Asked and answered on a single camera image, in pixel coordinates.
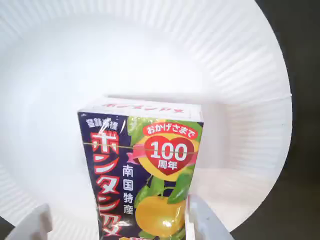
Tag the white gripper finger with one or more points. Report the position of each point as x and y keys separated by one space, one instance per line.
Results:
x=32 y=225
x=205 y=220

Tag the candy box with citrus print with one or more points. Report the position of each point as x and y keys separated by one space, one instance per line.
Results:
x=120 y=170

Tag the white paper plate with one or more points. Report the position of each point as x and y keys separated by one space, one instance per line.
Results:
x=125 y=57

